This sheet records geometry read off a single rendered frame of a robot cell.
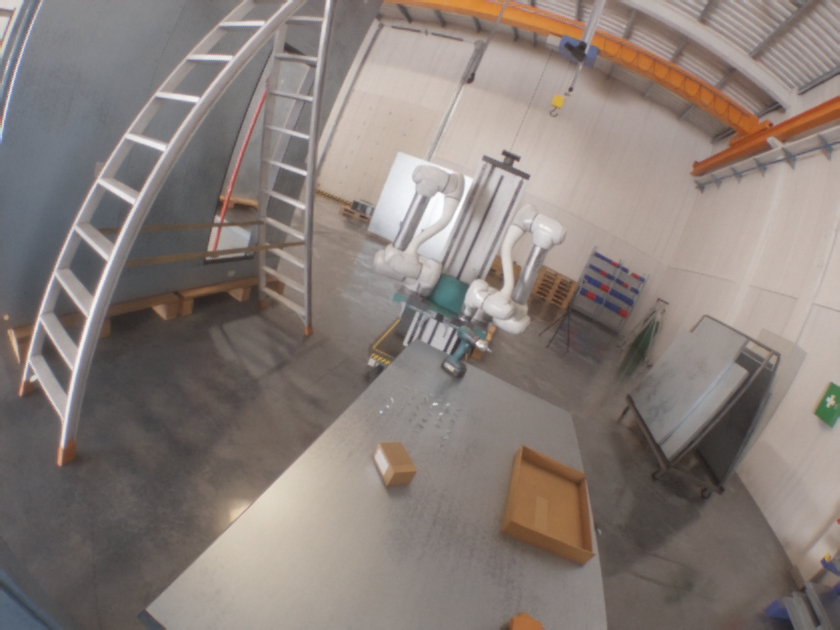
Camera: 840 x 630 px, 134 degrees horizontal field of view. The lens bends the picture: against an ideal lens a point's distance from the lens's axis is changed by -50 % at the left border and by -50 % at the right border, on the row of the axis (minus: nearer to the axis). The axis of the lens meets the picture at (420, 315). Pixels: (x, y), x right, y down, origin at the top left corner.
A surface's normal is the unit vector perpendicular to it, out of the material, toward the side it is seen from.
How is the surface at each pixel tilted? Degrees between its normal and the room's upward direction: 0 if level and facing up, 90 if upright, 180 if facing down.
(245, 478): 0
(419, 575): 0
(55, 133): 90
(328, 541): 0
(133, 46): 90
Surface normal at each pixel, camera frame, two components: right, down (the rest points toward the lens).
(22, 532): 0.37, -0.87
